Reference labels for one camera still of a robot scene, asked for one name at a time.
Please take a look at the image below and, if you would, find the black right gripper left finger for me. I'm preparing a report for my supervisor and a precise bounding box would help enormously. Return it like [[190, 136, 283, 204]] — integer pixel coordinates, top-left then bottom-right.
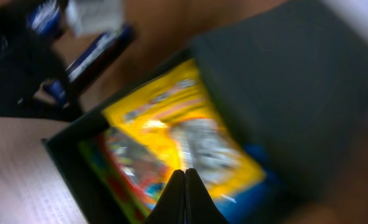
[[144, 170, 186, 224]]

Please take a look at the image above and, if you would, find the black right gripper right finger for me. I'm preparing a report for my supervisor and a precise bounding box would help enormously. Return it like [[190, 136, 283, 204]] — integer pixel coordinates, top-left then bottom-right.
[[185, 169, 229, 224]]

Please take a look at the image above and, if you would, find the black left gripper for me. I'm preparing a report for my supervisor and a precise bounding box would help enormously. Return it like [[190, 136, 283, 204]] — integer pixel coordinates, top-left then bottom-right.
[[0, 1, 81, 121]]

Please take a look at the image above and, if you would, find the blue cookie pack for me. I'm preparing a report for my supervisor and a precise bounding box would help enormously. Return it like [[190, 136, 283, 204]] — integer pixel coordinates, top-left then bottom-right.
[[215, 144, 281, 223]]

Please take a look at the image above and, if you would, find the purple Dairy Milk bar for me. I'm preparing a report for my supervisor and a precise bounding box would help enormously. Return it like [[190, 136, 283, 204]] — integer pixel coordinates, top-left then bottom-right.
[[43, 23, 136, 106]]

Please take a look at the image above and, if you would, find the yellow Hacks candy bag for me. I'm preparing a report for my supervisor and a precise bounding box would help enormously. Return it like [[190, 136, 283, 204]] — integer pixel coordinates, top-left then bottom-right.
[[103, 59, 265, 199]]

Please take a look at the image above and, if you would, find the blue Eclipse mints box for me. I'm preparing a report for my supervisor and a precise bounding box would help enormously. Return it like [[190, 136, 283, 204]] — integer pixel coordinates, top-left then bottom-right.
[[26, 0, 61, 38]]

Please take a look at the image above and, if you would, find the dark green open box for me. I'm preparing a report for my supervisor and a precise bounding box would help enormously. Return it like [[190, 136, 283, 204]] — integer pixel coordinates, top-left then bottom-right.
[[45, 1, 368, 223]]

